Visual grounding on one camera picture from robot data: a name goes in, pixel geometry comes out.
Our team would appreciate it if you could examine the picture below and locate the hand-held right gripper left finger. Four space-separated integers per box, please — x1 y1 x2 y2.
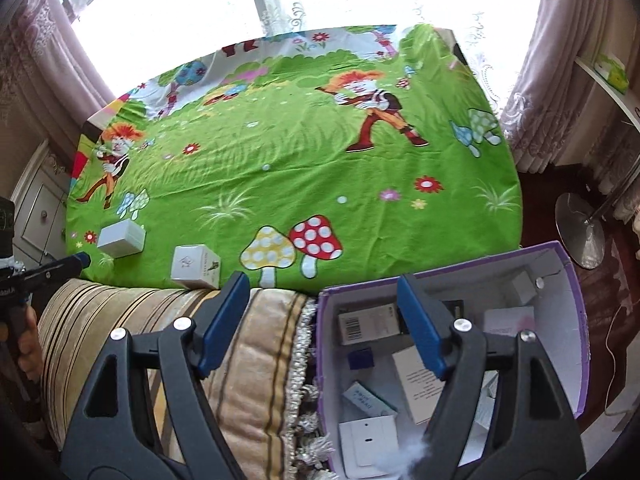
60 271 251 480

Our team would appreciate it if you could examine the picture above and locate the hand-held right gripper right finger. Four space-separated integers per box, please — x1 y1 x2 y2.
397 274 586 480

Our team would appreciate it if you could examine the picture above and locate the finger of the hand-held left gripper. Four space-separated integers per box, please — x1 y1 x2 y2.
19 251 93 284

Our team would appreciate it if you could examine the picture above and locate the plain white box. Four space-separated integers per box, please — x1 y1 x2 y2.
509 270 536 306
96 218 147 259

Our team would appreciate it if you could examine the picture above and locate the white barcode box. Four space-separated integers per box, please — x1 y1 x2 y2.
338 305 403 346

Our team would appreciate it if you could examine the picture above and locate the white saxophone-print box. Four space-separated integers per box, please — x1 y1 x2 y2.
170 244 222 291

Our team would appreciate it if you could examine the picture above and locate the small blue box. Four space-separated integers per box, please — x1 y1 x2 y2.
347 346 376 371

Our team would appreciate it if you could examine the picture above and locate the teal box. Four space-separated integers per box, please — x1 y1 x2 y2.
342 381 399 418

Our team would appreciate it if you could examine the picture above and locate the purple cardboard storage box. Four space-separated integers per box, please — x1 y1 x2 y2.
316 240 591 480

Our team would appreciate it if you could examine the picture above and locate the person's left hand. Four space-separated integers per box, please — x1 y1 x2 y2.
17 304 44 387

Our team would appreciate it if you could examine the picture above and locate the white carved dresser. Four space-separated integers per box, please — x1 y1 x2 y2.
9 139 72 267

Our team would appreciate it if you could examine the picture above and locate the striped plush cushion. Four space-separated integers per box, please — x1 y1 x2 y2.
37 277 321 480

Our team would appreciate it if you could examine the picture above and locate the white cotton tuft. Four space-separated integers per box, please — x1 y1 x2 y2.
380 432 431 478

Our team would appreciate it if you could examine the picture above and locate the green cartoon printed bed sheet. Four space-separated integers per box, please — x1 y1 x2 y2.
65 24 523 293

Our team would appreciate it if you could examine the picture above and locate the metal floor stand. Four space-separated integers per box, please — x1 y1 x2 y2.
555 110 640 270

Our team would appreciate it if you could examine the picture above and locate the pink curtain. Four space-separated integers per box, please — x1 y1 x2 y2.
500 0 640 221
0 0 116 126

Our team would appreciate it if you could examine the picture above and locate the white shelf board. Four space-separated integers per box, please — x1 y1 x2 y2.
572 55 640 126

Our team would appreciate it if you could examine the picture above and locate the green packet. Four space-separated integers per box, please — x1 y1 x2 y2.
595 52 630 93

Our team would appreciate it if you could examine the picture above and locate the white lace sheer curtain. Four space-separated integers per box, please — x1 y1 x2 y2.
245 0 546 111

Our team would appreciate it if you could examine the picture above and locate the white cable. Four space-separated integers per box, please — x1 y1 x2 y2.
602 305 631 416

